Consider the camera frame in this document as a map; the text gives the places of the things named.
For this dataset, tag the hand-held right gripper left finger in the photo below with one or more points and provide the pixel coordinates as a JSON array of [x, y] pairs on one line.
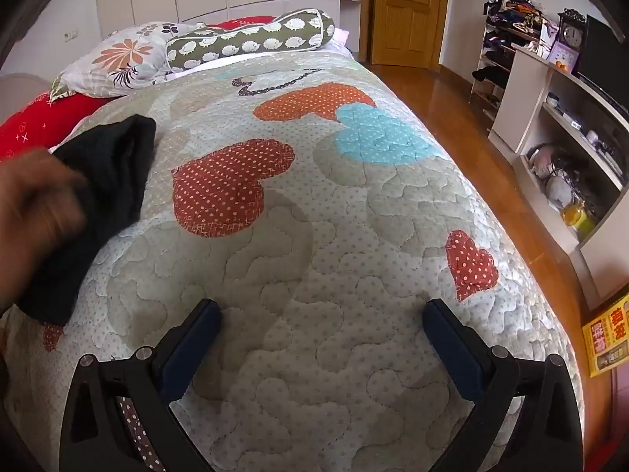
[[192, 344]]

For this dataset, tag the ornate black clock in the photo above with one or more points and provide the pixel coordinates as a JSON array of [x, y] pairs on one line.
[[571, 34]]

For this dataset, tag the heart patterned quilt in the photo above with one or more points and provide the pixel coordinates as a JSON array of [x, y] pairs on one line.
[[314, 236]]

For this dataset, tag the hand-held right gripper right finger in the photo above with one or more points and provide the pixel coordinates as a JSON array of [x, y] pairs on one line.
[[454, 349]]

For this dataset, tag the person's left hand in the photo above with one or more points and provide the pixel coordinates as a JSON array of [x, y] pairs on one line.
[[34, 206]]

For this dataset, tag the white television cabinet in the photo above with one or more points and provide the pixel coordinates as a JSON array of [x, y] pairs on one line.
[[526, 88]]

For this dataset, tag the yellow cardboard box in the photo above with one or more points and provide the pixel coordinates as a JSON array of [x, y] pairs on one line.
[[607, 334]]

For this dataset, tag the black pants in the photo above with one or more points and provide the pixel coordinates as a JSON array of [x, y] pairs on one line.
[[115, 182]]

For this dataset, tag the wooden door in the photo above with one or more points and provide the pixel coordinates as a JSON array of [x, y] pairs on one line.
[[408, 14]]

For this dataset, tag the pile of colourful clutter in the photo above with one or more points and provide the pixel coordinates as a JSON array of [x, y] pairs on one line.
[[516, 12]]

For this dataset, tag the floral pillow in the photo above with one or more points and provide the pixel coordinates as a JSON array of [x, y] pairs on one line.
[[113, 59]]

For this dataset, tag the yellow green bottle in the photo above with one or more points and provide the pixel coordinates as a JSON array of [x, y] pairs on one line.
[[577, 216]]

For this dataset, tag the black television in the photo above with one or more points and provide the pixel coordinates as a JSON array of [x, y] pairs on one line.
[[604, 54]]

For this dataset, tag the small white container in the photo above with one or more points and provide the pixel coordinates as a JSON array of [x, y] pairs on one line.
[[553, 100]]

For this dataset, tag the red patterned pillow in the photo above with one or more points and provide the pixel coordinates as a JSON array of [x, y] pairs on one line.
[[241, 22], [29, 125]]

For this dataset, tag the striped folded blanket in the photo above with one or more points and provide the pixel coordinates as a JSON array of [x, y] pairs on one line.
[[245, 39]]

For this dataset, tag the shoe rack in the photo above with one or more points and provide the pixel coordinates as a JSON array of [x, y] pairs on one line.
[[491, 76]]

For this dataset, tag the beige headboard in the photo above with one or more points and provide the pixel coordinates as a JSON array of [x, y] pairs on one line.
[[19, 91]]

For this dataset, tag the white wall socket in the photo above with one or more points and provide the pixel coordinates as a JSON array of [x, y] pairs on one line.
[[71, 35]]

